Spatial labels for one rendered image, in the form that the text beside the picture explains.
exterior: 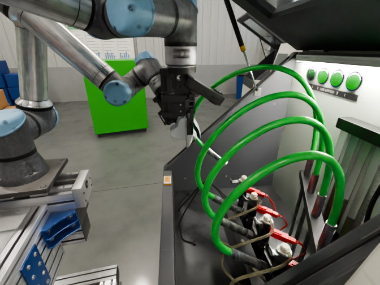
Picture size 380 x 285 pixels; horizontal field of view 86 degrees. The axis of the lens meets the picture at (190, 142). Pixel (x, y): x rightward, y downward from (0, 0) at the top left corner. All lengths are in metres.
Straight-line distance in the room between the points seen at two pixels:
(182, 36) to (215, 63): 6.96
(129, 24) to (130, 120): 3.56
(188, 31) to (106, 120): 3.50
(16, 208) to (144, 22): 0.79
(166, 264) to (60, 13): 0.60
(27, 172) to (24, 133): 0.14
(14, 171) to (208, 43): 6.87
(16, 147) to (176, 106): 0.57
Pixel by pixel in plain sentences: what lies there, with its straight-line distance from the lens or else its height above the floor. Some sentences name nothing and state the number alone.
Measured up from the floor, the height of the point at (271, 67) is 1.42.
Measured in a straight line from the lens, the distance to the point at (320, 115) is 0.55.
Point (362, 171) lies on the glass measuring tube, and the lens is 0.69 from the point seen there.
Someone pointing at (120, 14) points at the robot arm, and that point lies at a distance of 0.41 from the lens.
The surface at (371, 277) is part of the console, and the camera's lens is 0.36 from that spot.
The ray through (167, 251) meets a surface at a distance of 0.64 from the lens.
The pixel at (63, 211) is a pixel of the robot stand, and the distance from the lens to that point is 0.94.
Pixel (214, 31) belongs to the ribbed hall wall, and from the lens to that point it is 7.40.
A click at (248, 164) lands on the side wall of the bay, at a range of 1.01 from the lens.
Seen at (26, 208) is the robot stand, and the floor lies 0.95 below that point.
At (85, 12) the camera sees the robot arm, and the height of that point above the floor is 1.52.
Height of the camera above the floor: 1.46
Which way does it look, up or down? 24 degrees down
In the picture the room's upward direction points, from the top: straight up
